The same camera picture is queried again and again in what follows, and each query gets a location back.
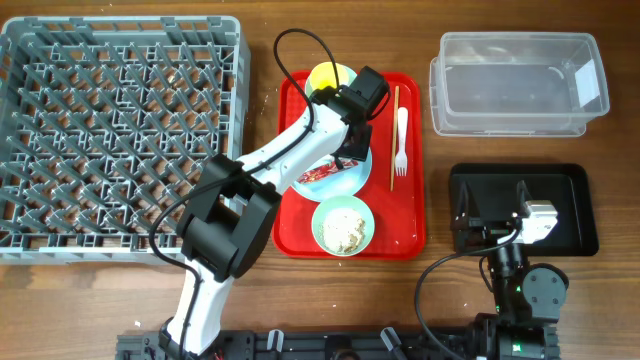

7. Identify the black plastic tray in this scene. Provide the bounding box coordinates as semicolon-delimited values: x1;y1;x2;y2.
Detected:
449;163;599;257

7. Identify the green bowl with food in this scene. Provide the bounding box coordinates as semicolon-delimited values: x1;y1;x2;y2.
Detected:
311;195;375;257

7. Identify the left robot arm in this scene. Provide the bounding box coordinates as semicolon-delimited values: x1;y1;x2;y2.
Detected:
160;67;390;359

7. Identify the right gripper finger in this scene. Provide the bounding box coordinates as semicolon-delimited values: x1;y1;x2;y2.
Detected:
516;180;532;218
453;182;469;223

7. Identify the wooden chopstick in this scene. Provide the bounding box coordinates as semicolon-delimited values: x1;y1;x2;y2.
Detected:
390;86;400;192

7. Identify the light blue plate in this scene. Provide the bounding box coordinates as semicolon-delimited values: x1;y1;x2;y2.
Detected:
292;150;373;202

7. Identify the yellow plastic cup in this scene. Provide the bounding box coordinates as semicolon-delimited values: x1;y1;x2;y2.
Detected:
307;61;351;99

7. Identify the clear plastic bin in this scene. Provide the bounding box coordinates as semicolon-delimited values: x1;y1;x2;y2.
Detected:
429;32;610;138

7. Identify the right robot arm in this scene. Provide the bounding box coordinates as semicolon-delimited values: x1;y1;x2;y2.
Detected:
452;181;568;359

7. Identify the small green bowl under cup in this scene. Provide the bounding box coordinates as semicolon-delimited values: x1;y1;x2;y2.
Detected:
304;64;359;101

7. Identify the white plastic fork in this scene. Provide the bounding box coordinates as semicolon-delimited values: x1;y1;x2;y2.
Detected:
395;107;408;176

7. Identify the grey dishwasher rack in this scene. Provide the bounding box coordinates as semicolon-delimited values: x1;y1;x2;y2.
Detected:
1;15;251;265

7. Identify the red plastic tray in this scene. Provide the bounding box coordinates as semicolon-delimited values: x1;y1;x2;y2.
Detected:
272;72;426;260

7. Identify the red snack wrapper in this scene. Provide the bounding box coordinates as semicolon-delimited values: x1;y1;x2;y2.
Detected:
297;160;359;184

